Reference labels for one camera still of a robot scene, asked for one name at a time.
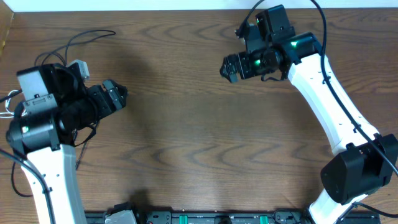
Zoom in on thin black cable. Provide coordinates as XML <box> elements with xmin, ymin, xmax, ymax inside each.
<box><xmin>33</xmin><ymin>29</ymin><xmax>116</xmax><ymax>68</ymax></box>

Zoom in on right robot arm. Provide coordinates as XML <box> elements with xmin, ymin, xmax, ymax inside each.
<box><xmin>220</xmin><ymin>5</ymin><xmax>397</xmax><ymax>223</ymax></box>

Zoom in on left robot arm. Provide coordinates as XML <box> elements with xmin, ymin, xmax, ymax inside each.
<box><xmin>6</xmin><ymin>60</ymin><xmax>128</xmax><ymax>223</ymax></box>

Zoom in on white usb cable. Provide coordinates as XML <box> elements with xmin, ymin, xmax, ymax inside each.
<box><xmin>0</xmin><ymin>90</ymin><xmax>27</xmax><ymax>119</ymax></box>

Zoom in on black cable barrel plug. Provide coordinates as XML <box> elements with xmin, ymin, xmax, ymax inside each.
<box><xmin>75</xmin><ymin>122</ymin><xmax>100</xmax><ymax>170</ymax></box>

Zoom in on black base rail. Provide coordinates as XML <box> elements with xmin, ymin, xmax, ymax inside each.
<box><xmin>85</xmin><ymin>210</ymin><xmax>382</xmax><ymax>224</ymax></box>

